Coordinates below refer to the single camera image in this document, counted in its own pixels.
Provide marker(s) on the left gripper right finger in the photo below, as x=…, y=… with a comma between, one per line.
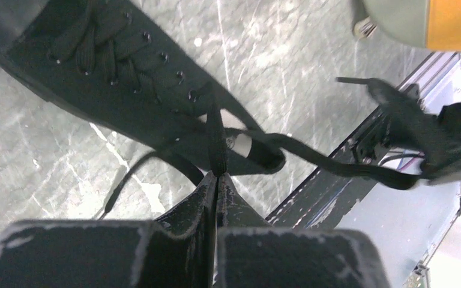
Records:
x=251, y=253

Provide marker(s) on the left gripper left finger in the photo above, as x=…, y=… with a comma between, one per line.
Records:
x=175, y=251

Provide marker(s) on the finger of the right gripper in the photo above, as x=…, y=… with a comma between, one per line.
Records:
x=419, y=126

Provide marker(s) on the black canvas shoe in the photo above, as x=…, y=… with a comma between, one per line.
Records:
x=89, y=87

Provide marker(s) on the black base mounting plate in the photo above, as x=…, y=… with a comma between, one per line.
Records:
x=320, y=201

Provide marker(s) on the aluminium frame rail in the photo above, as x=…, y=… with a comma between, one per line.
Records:
x=434, y=78

